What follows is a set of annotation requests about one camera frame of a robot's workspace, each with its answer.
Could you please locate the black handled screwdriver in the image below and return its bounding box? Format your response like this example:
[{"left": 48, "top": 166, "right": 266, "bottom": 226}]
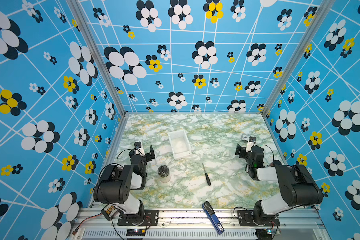
[{"left": 202, "top": 164, "right": 212, "bottom": 186}]

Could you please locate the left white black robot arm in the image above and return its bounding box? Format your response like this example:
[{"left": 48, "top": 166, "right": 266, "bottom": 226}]
[{"left": 93, "top": 142, "right": 157, "bottom": 226}]

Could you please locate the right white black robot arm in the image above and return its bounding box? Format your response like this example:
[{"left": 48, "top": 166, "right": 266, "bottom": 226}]
[{"left": 235, "top": 145, "right": 323, "bottom": 226}]

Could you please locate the white plastic bin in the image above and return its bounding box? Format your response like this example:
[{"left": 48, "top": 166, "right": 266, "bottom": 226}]
[{"left": 168, "top": 130, "right": 192, "bottom": 160}]

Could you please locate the small grey square box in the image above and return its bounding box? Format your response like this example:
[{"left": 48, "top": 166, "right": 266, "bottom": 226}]
[{"left": 241, "top": 134, "right": 250, "bottom": 141}]

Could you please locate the white jar black lid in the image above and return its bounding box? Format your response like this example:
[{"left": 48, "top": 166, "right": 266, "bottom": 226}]
[{"left": 158, "top": 165, "right": 171, "bottom": 183}]

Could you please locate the black orange circuit board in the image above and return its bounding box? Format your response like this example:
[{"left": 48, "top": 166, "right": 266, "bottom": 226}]
[{"left": 101, "top": 204, "right": 118, "bottom": 221}]

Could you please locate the blue black handheld device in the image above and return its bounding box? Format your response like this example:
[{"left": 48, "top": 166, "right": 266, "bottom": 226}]
[{"left": 202, "top": 201, "right": 225, "bottom": 235}]

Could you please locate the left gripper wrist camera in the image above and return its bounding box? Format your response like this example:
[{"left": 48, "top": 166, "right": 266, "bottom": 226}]
[{"left": 134, "top": 142, "right": 142, "bottom": 151}]

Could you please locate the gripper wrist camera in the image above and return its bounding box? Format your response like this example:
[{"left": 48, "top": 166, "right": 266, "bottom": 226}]
[
  {"left": 134, "top": 142, "right": 142, "bottom": 151},
  {"left": 246, "top": 136, "right": 257, "bottom": 152}
]

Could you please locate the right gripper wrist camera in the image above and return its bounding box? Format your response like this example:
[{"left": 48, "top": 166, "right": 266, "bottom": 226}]
[{"left": 246, "top": 136, "right": 257, "bottom": 152}]

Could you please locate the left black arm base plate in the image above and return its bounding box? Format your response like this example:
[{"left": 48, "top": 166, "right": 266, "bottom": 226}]
[{"left": 117, "top": 210, "right": 159, "bottom": 227}]

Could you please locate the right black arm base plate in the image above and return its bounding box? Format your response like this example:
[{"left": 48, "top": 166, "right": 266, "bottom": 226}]
[{"left": 236, "top": 210, "right": 281, "bottom": 228}]

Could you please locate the aluminium front rail frame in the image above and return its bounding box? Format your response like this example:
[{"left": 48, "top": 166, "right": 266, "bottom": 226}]
[{"left": 69, "top": 208, "right": 330, "bottom": 240}]

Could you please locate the red black power cable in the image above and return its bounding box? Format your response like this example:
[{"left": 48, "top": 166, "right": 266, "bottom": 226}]
[{"left": 72, "top": 213, "right": 104, "bottom": 235}]

